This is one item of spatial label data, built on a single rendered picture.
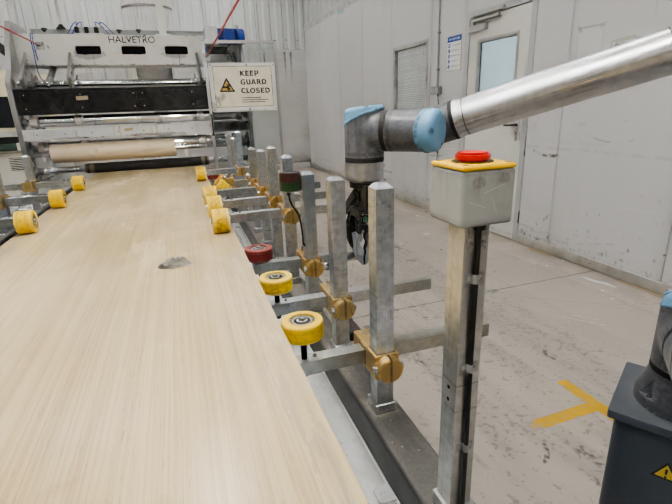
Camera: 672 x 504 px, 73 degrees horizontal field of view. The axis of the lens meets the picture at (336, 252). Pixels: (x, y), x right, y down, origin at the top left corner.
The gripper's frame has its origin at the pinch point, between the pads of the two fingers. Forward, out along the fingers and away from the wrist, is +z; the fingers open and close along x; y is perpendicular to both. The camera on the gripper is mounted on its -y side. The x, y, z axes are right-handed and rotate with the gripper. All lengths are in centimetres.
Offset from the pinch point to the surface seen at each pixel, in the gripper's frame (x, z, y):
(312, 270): -9.0, 7.3, -16.3
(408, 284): 12.2, 8.4, 1.6
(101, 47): -83, -82, -278
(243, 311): -32.3, 1.6, 15.9
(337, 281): -8.9, 2.6, 5.9
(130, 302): -55, 2, 2
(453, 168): -11, -30, 57
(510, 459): 62, 92, -10
